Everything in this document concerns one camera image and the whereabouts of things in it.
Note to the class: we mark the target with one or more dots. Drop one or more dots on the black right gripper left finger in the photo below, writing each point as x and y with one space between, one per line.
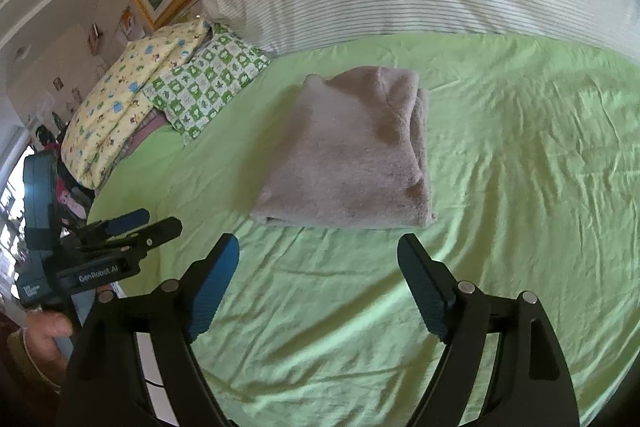
133 364

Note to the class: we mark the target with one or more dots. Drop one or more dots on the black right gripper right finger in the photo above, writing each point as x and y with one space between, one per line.
530 383

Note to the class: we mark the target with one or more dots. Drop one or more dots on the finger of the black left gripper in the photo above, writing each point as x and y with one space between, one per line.
120 225
156 234

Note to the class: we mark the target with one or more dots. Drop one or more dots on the beige fluffy sweater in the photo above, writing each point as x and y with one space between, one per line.
352 154

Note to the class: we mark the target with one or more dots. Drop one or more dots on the left hand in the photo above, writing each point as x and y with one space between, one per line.
42 330

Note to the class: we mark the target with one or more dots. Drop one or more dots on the yellow cartoon print pillow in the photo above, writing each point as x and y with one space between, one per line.
115 107

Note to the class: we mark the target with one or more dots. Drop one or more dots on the green patterned white pillow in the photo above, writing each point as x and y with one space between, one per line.
191 95

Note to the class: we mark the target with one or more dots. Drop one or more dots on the light green bed sheet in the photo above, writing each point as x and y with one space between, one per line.
533 150

